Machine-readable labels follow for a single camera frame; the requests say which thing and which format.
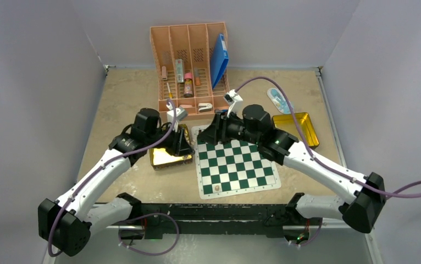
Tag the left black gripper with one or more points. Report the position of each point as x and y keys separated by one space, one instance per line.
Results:
x=179 y=145

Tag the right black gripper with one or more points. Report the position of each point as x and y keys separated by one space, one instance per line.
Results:
x=218 y=130

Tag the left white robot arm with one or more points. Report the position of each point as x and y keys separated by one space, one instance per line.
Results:
x=68 y=222

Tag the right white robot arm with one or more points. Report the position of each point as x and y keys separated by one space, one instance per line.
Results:
x=358 y=199

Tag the green white chess board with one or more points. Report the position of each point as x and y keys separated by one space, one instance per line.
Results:
x=244 y=176

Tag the left gold tin tray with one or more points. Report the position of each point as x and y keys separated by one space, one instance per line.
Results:
x=160 y=159

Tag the white stapler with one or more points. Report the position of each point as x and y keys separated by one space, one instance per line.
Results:
x=204 y=107

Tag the brown bottle pink cap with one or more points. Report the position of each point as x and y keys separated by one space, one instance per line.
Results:
x=188 y=85

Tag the blue white packaged item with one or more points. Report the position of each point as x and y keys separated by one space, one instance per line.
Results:
x=279 y=101

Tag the blue folder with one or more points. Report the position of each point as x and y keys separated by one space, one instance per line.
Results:
x=219 y=60

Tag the white green box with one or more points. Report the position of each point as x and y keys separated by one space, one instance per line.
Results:
x=179 y=71

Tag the pink desk organizer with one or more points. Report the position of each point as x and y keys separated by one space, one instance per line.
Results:
x=183 y=58

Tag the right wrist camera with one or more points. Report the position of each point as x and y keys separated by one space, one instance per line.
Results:
x=235 y=102

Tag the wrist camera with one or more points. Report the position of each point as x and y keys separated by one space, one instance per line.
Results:
x=175 y=114
x=235 y=102

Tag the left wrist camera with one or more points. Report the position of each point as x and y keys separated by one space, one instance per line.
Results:
x=175 y=114

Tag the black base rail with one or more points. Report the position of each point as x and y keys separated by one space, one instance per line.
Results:
x=269 y=220

